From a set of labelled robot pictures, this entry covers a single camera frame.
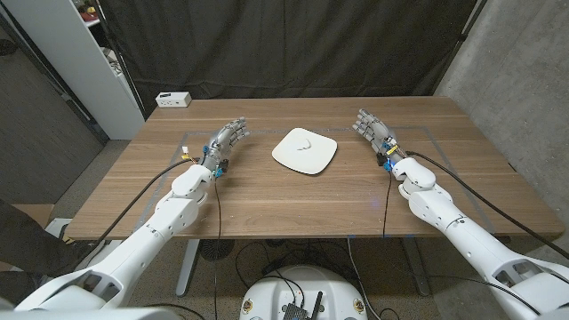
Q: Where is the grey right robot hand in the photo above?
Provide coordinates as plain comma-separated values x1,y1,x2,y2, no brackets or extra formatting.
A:
352,108,406,173

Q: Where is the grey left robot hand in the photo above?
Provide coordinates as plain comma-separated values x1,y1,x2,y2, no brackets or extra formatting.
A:
200,116,251,178

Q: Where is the white square dish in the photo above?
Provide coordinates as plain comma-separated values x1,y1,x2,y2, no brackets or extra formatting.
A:
271,127,339,176

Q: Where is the white power strip box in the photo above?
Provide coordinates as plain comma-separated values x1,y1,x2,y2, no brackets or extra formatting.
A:
155,92,193,108

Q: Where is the round black floor fan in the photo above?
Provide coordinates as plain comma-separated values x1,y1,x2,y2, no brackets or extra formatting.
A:
198,238,236,262

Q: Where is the black curtain backdrop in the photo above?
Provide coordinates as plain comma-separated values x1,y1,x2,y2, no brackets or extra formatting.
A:
95,0,480,120

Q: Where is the black curtain stand pole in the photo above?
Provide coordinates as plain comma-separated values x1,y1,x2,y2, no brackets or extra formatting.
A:
431,0,488,95
95,0,147,119

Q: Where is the grey table leg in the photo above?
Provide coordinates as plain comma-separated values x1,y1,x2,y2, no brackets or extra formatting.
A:
175,238,201,298
399,237,431,298

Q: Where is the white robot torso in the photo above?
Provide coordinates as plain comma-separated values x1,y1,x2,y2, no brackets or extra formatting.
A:
238,265,369,320

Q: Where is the white shelf cabinet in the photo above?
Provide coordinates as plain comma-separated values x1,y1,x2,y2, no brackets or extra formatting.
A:
2,0,147,141

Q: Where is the black module with antenna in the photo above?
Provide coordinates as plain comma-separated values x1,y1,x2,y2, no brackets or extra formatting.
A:
283,291,325,320

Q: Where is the person's dark trouser leg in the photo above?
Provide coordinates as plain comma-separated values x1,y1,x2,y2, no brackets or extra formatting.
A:
0,198,97,279

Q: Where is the thin black right hand cable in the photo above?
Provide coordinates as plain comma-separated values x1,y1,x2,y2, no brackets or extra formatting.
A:
381,171,393,239

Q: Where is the thin black hand cable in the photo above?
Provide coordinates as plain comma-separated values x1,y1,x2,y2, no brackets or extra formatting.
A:
212,175,223,320
381,171,393,239

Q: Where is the thin black left hand cable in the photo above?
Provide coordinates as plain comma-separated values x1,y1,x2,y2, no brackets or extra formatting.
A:
212,175,223,320

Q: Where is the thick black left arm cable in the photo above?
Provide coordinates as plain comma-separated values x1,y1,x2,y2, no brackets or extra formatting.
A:
84,157,204,268

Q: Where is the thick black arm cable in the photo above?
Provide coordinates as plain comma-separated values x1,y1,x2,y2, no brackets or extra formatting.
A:
84,157,204,268
405,150,569,260

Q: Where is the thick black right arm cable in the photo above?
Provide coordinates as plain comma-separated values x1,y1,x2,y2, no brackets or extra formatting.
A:
405,150,569,260

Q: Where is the black floor cable tangle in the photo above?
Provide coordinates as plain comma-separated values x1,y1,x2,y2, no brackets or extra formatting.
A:
234,239,357,294

